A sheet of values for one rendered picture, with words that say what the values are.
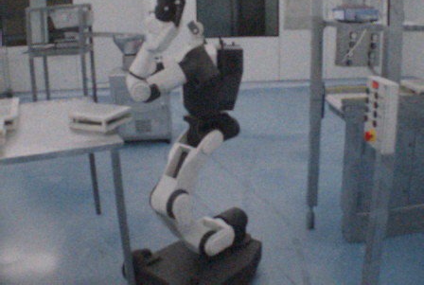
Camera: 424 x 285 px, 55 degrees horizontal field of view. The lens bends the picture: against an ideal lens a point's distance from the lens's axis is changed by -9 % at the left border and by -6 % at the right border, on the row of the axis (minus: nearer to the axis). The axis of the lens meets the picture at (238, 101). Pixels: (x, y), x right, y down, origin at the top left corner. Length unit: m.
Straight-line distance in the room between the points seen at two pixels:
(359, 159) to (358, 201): 0.27
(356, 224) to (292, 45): 5.12
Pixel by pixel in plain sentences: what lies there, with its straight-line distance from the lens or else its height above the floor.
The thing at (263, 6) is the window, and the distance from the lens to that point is 7.39.
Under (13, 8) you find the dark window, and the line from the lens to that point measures 7.75.
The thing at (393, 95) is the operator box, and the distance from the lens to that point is 1.60.
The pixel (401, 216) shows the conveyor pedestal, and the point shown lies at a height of 0.15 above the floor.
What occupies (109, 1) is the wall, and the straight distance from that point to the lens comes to 7.32.
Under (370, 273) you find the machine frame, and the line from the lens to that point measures 2.05.
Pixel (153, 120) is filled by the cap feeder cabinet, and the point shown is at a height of 0.27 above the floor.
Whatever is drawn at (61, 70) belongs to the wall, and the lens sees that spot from 7.57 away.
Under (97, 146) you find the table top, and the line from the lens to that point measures 1.99.
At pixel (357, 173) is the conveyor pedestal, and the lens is 2.62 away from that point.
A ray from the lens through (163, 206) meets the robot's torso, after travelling 2.00.
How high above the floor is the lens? 1.47
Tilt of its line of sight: 13 degrees down
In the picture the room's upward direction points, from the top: 1 degrees counter-clockwise
